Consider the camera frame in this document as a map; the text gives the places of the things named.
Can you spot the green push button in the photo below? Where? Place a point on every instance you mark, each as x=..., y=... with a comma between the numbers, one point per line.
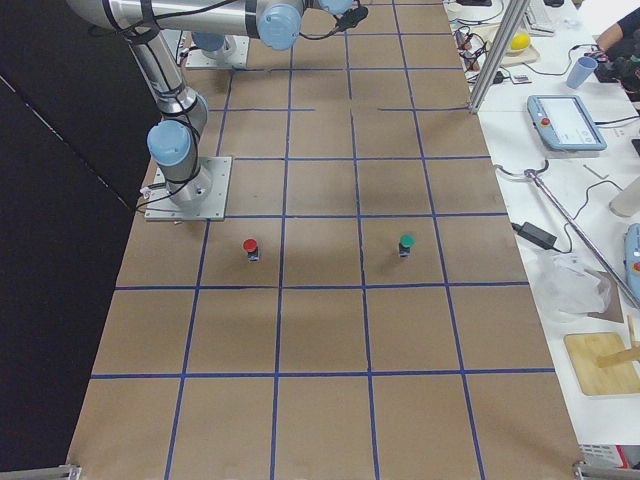
x=405, y=244

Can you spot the aluminium frame post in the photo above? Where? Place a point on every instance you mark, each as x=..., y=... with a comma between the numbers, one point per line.
x=511, y=19

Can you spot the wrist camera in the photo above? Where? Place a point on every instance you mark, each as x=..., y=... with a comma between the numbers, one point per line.
x=351, y=18

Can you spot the red push button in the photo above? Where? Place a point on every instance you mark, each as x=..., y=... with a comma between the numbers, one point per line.
x=251, y=248

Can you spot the yellow lemon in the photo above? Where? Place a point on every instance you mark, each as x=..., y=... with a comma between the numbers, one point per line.
x=519, y=43

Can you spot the black power adapter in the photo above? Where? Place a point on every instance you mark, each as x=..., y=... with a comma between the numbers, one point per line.
x=535, y=235

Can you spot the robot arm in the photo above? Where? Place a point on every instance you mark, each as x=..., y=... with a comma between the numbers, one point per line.
x=173, y=143

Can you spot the teach pendant tablet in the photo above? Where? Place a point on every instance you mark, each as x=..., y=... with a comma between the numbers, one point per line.
x=564, y=124

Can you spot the clear plastic bag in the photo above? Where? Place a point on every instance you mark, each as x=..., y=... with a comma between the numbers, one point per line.
x=567, y=284

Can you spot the beige tray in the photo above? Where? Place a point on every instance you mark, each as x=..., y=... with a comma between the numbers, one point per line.
x=487, y=33

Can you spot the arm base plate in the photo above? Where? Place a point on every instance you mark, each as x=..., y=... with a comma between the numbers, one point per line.
x=217, y=52
x=203, y=198

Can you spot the wooden cutting board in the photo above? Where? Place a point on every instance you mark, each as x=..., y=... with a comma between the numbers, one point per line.
x=602, y=364

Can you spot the blue plastic cup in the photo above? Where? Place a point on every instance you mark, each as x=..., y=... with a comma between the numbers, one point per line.
x=580, y=72

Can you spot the metal rod tool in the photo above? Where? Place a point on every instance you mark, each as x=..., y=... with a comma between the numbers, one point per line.
x=534, y=175

